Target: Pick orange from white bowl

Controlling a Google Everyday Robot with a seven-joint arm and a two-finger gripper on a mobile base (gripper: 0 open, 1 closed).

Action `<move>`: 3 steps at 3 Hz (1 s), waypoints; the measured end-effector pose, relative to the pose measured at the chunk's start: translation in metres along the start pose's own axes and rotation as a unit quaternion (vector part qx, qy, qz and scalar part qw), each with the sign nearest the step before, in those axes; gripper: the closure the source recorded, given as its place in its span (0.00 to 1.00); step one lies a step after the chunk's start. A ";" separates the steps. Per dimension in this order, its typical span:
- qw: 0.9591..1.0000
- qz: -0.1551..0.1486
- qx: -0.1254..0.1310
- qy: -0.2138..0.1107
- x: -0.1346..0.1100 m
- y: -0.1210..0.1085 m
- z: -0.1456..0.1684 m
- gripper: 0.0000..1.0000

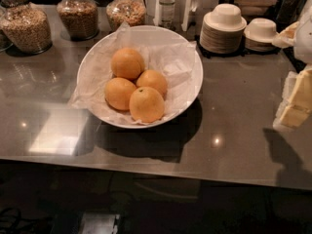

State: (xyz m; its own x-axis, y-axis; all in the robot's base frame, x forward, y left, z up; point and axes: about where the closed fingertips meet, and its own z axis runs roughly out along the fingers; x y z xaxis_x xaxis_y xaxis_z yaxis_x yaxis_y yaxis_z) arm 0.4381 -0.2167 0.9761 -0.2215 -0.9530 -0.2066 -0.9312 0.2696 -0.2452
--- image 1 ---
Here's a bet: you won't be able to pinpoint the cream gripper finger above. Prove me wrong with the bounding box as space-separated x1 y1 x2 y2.
273 67 312 131

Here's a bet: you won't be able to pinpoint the orange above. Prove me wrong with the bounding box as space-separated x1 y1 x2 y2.
136 69 168 97
104 77 137 111
130 87 165 123
111 48 145 80

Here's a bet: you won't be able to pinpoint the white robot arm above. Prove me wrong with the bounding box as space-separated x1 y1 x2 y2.
273 7 312 131

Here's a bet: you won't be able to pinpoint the white bowl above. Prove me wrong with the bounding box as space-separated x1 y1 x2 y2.
76 24 205 130

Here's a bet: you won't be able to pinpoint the small stack paper bowls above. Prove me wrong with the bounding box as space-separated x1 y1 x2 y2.
244 18 277 52

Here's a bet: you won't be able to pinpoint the large stack paper bowls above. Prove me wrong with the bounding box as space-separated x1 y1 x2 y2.
199 3 247 55

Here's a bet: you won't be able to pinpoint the clear plastic bottle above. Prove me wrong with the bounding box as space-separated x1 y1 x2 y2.
158 0 176 29

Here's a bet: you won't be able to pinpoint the glass jar of cereal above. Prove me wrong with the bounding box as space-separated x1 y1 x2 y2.
106 0 146 31

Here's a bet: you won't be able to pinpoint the silver device under table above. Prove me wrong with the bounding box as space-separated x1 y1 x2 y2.
78 213 120 234

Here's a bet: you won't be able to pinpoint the glass jar of grains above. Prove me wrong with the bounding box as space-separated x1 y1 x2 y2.
57 0 98 40

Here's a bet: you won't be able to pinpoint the glass jar of nuts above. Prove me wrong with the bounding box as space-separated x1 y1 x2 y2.
0 0 52 55

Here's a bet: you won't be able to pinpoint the black cables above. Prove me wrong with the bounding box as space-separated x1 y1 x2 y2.
0 207 50 234

